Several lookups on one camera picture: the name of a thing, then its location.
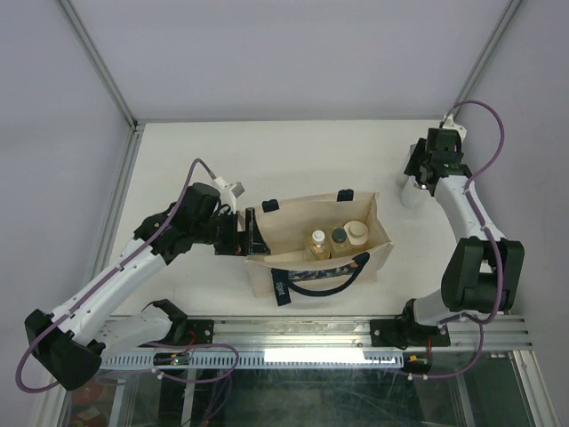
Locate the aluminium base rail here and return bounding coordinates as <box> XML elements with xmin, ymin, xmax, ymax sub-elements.
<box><xmin>188</xmin><ymin>315</ymin><xmax>533</xmax><ymax>352</ymax></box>

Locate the square bottle black cap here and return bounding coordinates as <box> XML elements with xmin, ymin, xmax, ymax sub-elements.
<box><xmin>330</xmin><ymin>226</ymin><xmax>352</xmax><ymax>259</ymax></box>

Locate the clear bottle white cap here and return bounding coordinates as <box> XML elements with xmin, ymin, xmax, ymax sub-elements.
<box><xmin>400</xmin><ymin>176</ymin><xmax>430</xmax><ymax>209</ymax></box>

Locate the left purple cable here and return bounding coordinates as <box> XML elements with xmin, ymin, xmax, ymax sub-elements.
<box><xmin>15</xmin><ymin>158</ymin><xmax>221</xmax><ymax>395</ymax></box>

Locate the cream canvas tote bag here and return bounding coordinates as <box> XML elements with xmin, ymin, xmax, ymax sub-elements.
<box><xmin>245</xmin><ymin>189</ymin><xmax>394</xmax><ymax>306</ymax></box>

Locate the silver cosmetic tube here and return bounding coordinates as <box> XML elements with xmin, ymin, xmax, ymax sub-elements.
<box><xmin>396</xmin><ymin>144</ymin><xmax>416</xmax><ymax>189</ymax></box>

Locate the purple cable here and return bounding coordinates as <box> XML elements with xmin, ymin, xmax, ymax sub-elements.
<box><xmin>15</xmin><ymin>158</ymin><xmax>221</xmax><ymax>395</ymax></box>
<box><xmin>437</xmin><ymin>100</ymin><xmax>508</xmax><ymax>330</ymax></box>

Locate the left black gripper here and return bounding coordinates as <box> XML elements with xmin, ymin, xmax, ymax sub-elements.
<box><xmin>193</xmin><ymin>207</ymin><xmax>269</xmax><ymax>255</ymax></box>

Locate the grey slotted cable duct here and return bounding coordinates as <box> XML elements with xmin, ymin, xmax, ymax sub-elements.
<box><xmin>101</xmin><ymin>348</ymin><xmax>404</xmax><ymax>371</ymax></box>

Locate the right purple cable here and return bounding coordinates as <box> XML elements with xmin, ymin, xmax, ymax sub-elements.
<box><xmin>437</xmin><ymin>100</ymin><xmax>508</xmax><ymax>330</ymax></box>

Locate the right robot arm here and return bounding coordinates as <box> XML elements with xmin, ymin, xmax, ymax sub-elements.
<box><xmin>395</xmin><ymin>127</ymin><xmax>525</xmax><ymax>349</ymax></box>

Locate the right aluminium frame post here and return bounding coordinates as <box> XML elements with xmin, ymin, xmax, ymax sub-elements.
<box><xmin>454</xmin><ymin>0</ymin><xmax>525</xmax><ymax>104</ymax></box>

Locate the left aluminium frame post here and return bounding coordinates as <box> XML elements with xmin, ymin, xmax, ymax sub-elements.
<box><xmin>55</xmin><ymin>0</ymin><xmax>139</xmax><ymax>133</ymax></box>

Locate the yellow liquid bottle white cap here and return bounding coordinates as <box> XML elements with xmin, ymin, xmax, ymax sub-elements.
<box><xmin>305</xmin><ymin>230</ymin><xmax>331</xmax><ymax>262</ymax></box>

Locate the cream round lid jar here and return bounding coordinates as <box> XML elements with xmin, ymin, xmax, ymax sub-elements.
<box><xmin>344</xmin><ymin>221</ymin><xmax>369</xmax><ymax>247</ymax></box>

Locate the aluminium frame post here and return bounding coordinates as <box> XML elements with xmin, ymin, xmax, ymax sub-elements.
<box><xmin>454</xmin><ymin>0</ymin><xmax>525</xmax><ymax>104</ymax></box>
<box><xmin>55</xmin><ymin>0</ymin><xmax>139</xmax><ymax>133</ymax></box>

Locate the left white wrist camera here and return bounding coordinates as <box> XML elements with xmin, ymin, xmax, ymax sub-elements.
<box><xmin>212</xmin><ymin>177</ymin><xmax>245</xmax><ymax>209</ymax></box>

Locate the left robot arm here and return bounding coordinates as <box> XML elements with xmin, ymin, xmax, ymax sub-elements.
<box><xmin>25</xmin><ymin>178</ymin><xmax>268</xmax><ymax>391</ymax></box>

